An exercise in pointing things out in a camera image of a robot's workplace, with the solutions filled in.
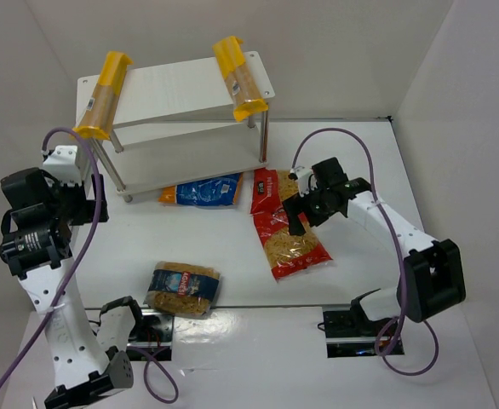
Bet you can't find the red fusilli pasta bag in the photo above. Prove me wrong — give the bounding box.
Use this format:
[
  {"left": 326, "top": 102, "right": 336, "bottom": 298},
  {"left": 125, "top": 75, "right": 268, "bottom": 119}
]
[{"left": 253, "top": 210, "right": 332, "bottom": 280}]

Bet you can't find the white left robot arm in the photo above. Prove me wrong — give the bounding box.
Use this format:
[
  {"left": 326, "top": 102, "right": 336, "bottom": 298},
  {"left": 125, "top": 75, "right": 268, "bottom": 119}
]
[{"left": 0, "top": 167, "right": 142, "bottom": 408}]

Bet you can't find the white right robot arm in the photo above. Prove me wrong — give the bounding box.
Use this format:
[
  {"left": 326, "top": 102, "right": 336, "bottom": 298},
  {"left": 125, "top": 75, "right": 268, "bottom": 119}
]
[{"left": 283, "top": 158, "right": 467, "bottom": 323}]

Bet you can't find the red penne pasta bag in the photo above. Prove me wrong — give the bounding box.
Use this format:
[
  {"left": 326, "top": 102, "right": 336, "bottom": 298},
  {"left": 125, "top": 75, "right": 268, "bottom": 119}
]
[{"left": 250, "top": 168, "right": 299, "bottom": 214}]

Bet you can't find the blue pasta bag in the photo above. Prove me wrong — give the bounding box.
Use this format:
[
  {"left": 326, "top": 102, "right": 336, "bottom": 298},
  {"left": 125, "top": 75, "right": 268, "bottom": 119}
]
[{"left": 158, "top": 173, "right": 243, "bottom": 208}]

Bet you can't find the Agnesi tagliatelle pasta bag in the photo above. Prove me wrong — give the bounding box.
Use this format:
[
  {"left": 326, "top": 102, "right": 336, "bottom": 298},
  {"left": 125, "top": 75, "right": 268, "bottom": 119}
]
[{"left": 144, "top": 262, "right": 221, "bottom": 318}]

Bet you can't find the left yellow spaghetti pack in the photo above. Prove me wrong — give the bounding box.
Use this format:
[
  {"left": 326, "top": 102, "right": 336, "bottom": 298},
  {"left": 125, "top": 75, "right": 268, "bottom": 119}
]
[{"left": 73, "top": 51, "right": 133, "bottom": 141}]

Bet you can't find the yellow spaghetti pack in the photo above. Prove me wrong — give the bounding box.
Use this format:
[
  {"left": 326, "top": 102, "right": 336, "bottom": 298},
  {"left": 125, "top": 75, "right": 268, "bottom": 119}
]
[
  {"left": 73, "top": 51, "right": 133, "bottom": 141},
  {"left": 213, "top": 36, "right": 268, "bottom": 122}
]

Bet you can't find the right yellow spaghetti pack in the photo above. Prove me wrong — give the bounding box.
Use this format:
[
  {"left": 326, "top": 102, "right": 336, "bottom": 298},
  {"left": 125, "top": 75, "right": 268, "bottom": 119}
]
[{"left": 213, "top": 36, "right": 268, "bottom": 122}]

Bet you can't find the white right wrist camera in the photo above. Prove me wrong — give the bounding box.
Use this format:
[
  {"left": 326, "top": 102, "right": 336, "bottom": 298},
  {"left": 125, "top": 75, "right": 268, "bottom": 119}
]
[{"left": 289, "top": 166, "right": 317, "bottom": 197}]

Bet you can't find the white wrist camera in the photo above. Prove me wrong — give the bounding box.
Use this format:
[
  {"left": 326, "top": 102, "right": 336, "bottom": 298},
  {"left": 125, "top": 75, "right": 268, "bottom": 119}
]
[
  {"left": 289, "top": 166, "right": 317, "bottom": 197},
  {"left": 42, "top": 145, "right": 83, "bottom": 187}
]

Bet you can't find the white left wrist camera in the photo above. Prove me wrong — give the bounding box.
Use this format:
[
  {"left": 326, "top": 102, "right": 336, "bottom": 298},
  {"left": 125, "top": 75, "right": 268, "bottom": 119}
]
[{"left": 42, "top": 145, "right": 83, "bottom": 187}]

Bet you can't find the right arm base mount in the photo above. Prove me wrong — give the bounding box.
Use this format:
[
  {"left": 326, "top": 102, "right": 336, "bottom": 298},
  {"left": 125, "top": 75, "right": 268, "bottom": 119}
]
[{"left": 317, "top": 307, "right": 388, "bottom": 359}]

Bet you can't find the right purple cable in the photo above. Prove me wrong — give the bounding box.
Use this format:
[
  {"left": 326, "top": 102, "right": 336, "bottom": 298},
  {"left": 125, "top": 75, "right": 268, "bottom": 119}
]
[{"left": 292, "top": 128, "right": 440, "bottom": 377}]

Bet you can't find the purple cable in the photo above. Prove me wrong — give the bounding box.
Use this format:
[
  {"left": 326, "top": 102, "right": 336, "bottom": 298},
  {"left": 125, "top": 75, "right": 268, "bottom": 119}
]
[
  {"left": 0, "top": 127, "right": 180, "bottom": 409},
  {"left": 292, "top": 128, "right": 440, "bottom": 377}
]

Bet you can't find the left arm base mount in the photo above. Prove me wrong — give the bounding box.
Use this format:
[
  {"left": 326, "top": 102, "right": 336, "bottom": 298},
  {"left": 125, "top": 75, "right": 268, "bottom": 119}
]
[{"left": 128, "top": 308, "right": 174, "bottom": 361}]

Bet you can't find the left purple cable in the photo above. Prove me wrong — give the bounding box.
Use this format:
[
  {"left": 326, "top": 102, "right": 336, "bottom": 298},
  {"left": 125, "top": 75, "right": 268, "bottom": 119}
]
[{"left": 0, "top": 127, "right": 180, "bottom": 409}]

